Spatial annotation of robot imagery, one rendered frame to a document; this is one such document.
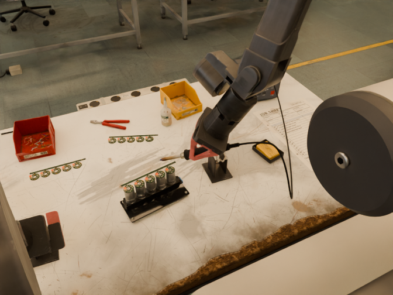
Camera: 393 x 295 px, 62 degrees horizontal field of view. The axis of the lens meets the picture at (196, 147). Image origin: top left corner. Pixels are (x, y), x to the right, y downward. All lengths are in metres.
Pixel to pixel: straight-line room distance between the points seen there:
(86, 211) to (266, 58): 0.56
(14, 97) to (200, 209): 2.26
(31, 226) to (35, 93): 2.27
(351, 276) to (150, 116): 0.86
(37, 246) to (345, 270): 0.48
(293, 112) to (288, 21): 0.65
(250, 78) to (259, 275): 0.32
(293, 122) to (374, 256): 0.77
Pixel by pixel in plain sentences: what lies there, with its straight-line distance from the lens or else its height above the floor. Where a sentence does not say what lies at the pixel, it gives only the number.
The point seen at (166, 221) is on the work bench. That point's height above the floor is 0.75.
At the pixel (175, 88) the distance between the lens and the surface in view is 1.16.
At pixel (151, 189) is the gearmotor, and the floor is 0.79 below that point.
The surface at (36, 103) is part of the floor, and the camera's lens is 2.73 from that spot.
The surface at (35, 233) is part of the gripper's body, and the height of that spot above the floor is 0.93.
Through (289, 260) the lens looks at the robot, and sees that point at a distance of 0.35.
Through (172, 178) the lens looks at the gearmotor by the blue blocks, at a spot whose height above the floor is 0.79.
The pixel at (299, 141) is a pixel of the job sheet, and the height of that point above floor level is 0.75.
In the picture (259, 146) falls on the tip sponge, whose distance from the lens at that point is 0.97.
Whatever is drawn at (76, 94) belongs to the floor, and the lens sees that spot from 2.72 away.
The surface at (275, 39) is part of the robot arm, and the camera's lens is 0.54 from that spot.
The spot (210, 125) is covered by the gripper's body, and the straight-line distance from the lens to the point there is 0.64.
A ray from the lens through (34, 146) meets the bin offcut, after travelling 1.08.
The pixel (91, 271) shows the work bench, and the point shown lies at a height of 0.75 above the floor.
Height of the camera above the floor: 1.41
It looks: 42 degrees down
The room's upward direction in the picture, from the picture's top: straight up
